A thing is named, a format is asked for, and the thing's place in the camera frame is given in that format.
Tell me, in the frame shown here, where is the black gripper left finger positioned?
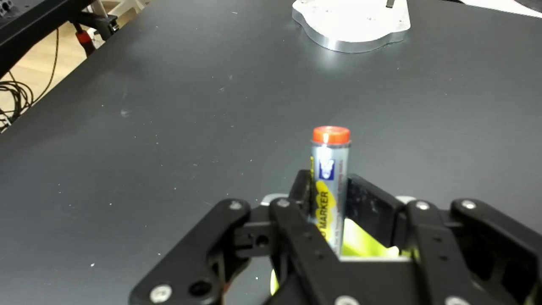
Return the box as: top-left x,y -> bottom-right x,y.
126,168 -> 345,305

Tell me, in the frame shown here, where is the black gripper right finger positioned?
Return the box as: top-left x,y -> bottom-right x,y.
345,175 -> 542,305

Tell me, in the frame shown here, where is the red marker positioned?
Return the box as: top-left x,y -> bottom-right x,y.
309,124 -> 352,259

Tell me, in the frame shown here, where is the yellow mug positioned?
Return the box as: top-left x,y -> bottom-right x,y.
269,217 -> 399,298

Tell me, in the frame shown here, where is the silver metal plate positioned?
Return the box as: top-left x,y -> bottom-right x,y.
289,0 -> 413,54

